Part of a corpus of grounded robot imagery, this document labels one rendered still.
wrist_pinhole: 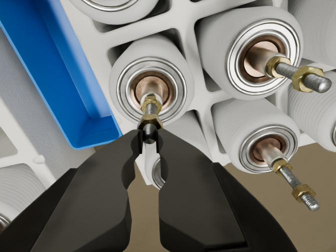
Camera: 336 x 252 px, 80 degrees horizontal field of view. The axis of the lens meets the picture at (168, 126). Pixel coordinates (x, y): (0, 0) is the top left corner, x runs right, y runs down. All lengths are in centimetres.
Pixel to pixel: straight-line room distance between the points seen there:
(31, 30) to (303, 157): 73
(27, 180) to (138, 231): 49
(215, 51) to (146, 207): 59
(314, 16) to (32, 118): 42
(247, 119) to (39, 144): 33
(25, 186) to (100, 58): 25
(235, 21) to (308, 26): 10
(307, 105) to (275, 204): 53
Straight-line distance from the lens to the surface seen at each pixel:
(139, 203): 71
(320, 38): 29
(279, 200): 82
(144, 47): 22
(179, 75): 21
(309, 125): 34
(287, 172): 26
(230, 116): 30
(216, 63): 23
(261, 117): 27
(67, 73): 50
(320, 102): 33
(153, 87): 20
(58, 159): 44
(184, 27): 28
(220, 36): 23
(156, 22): 28
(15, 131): 39
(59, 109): 44
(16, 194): 41
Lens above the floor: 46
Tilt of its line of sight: 61 degrees down
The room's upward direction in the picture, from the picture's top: 174 degrees clockwise
